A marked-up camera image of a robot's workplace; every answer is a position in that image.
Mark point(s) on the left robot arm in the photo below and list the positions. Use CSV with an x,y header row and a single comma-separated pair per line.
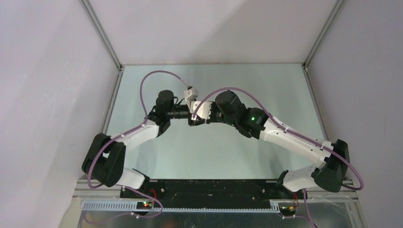
x,y
105,160

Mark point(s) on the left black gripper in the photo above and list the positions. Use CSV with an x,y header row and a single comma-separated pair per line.
x,y
192,122

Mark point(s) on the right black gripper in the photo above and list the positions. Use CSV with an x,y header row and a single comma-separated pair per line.
x,y
212,119

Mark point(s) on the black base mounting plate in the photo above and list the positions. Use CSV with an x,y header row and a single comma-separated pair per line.
x,y
217,194

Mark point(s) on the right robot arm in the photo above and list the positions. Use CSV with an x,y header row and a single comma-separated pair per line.
x,y
328,159

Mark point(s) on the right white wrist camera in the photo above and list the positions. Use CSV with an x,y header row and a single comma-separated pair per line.
x,y
199,110

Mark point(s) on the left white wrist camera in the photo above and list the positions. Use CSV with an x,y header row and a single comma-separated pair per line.
x,y
190,95

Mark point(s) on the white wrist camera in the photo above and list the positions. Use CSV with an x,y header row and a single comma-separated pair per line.
x,y
190,95
199,110

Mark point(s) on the left aluminium frame post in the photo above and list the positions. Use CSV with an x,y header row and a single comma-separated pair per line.
x,y
97,25

